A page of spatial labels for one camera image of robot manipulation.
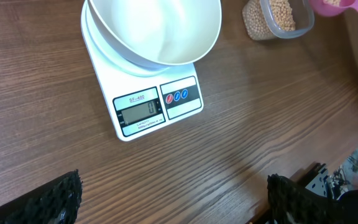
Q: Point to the pink measuring scoop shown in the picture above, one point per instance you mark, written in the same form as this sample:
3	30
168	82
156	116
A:
328	10

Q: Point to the pile of dried soybeans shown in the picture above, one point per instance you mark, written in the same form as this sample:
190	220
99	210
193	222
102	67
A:
256	15

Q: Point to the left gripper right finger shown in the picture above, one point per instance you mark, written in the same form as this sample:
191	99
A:
291	203

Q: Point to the white kitchen scale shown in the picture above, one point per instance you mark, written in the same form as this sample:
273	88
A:
139	100

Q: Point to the white bowl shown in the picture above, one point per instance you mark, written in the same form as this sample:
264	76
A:
158	33

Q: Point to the clear plastic container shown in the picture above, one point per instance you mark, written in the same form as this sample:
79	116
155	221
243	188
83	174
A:
303	16

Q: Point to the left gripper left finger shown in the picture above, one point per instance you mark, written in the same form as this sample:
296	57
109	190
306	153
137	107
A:
57	201

